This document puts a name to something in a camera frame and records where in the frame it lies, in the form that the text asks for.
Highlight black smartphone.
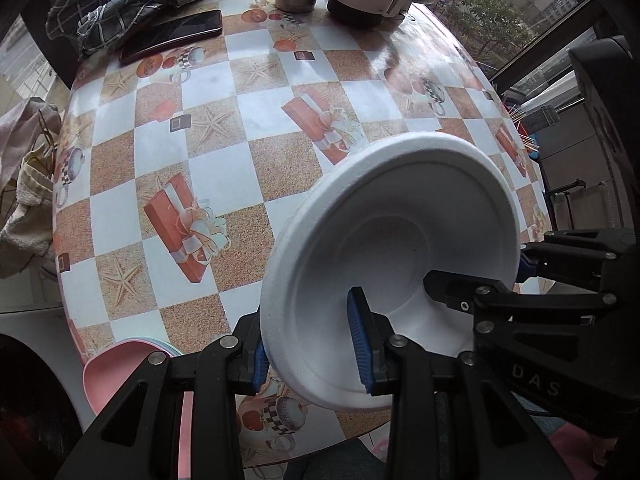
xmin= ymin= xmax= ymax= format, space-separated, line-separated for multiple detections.
xmin=119 ymin=9 xmax=223 ymax=66

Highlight printed checkered tablecloth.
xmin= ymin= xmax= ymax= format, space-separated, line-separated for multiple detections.
xmin=52 ymin=0 xmax=556 ymax=471

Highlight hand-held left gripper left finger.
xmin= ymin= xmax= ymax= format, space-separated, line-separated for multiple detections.
xmin=55 ymin=312 xmax=266 ymax=480

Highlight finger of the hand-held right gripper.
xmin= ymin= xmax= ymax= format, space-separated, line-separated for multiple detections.
xmin=424 ymin=270 xmax=621 ymax=336
xmin=517 ymin=227 xmax=640 ymax=293

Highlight dark checked cloth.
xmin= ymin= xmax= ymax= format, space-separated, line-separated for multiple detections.
xmin=46 ymin=0 xmax=231 ymax=57

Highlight bundle of thin sticks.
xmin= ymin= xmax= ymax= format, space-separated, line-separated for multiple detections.
xmin=510 ymin=105 xmax=561 ymax=161

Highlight black folding frame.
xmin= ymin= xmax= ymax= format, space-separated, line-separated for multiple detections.
xmin=545 ymin=180 xmax=621 ymax=233

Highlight black round door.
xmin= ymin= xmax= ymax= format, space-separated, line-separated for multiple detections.
xmin=0 ymin=332 xmax=83 ymax=480

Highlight pale pink cloth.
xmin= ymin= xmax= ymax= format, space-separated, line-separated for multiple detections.
xmin=0 ymin=97 xmax=63 ymax=211

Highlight blue plate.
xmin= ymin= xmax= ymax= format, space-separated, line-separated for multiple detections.
xmin=145 ymin=336 xmax=177 ymax=357

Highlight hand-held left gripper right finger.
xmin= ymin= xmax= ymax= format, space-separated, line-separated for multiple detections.
xmin=346 ymin=286 xmax=573 ymax=480

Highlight pink plate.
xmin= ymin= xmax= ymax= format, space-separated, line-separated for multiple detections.
xmin=82 ymin=338 xmax=193 ymax=480

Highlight large white paper bowl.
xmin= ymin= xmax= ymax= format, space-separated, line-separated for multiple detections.
xmin=260 ymin=132 xmax=523 ymax=413

